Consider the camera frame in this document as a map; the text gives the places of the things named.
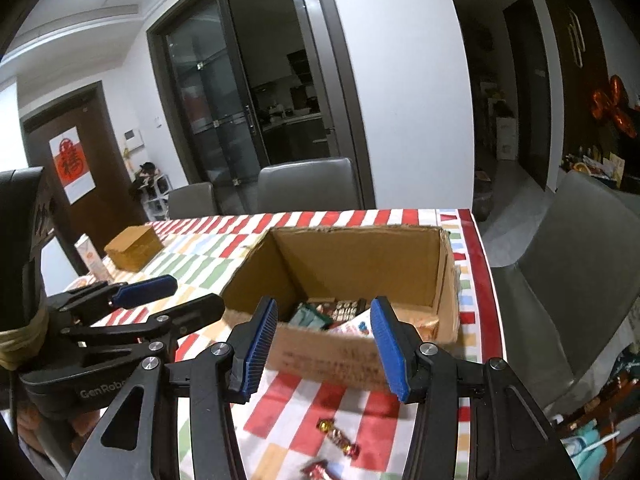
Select red fu poster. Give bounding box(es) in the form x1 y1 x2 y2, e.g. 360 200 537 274
49 127 96 204

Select wall intercom panel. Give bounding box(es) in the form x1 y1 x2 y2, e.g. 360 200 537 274
124 129 144 151

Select grey dining chair left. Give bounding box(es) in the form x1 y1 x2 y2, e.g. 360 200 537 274
167 182 218 220

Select small brown closed box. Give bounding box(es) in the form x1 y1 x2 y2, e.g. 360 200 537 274
104 226 164 272

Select white shelf rack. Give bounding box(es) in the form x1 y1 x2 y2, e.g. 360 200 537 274
129 162 172 221

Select red candy packet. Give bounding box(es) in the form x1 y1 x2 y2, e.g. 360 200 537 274
300 460 333 480

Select colourful checked tablecloth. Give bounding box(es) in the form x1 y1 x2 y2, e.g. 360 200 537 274
64 207 508 480

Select open cardboard box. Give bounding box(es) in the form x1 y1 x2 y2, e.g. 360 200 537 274
221 226 460 391

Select dark brown snack packet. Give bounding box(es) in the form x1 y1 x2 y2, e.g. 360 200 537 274
323 298 367 324

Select grey dining chair right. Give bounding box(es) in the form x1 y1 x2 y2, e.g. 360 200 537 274
491 171 639 412

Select twisted wrapper candy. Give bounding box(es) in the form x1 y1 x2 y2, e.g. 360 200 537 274
317 418 360 460

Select brown entrance door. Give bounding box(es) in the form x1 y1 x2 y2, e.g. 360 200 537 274
22 82 146 274

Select red foil balloon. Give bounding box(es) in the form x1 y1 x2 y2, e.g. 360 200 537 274
591 75 638 139

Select white orange carton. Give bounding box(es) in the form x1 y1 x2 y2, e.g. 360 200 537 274
75 233 113 283

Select glass sliding door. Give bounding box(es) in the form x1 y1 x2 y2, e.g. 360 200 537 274
148 0 375 214

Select dark green snack packet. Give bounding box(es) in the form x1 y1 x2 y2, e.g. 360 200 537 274
288 302 334 330

